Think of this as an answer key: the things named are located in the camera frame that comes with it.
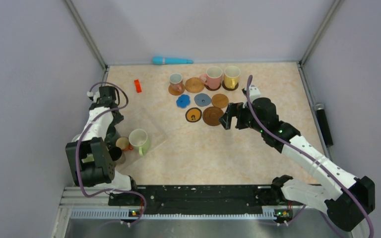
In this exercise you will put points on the brown grooved coaster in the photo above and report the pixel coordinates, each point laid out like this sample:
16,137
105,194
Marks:
211,116

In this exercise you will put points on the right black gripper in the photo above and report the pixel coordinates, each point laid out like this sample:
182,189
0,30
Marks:
234,109

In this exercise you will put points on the plain pink mug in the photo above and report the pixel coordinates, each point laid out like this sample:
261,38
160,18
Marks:
213,76

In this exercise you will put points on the dark green mug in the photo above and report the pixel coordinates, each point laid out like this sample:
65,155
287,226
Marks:
112,136

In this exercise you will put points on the brown mug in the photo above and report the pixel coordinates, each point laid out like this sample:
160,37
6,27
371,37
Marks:
117,155

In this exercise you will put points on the blue flower coaster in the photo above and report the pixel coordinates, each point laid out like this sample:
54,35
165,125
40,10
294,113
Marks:
183,101

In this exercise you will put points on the woven rattan coaster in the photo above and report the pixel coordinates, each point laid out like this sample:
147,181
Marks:
194,85

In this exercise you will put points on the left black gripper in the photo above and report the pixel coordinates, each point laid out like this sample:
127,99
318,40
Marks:
118,118

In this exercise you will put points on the yellow mug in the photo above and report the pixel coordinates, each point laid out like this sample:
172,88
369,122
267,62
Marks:
231,76

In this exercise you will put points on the grey silicone coaster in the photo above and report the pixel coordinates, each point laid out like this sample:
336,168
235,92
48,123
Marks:
202,100

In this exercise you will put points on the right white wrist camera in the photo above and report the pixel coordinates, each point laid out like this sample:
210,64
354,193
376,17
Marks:
254,93

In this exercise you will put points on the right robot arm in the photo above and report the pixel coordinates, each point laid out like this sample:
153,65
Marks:
346,199

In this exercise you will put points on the black microphone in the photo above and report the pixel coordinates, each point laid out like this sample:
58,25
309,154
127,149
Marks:
319,109

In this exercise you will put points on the light wooden coaster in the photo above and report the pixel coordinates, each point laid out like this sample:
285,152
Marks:
174,92
220,101

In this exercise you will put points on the light green mug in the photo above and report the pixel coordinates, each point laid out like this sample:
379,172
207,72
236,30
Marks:
140,141

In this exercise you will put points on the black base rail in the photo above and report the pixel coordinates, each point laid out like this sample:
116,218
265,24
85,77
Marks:
206,202

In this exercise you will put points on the turquoise microphone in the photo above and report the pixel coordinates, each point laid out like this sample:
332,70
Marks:
166,60

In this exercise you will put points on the small orange cup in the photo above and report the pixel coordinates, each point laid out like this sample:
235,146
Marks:
124,144

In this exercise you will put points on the dark wooden coaster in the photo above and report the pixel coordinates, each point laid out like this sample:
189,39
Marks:
213,89
230,89

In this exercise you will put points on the brown paw print coaster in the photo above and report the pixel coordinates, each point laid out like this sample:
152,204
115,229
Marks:
193,115

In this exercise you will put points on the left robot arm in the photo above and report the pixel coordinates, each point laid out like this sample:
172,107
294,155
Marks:
93,154

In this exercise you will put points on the pink printed mug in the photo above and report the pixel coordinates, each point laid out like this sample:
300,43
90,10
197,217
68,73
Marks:
176,82

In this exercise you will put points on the red block near cups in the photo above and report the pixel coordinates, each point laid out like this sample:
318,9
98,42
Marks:
137,86

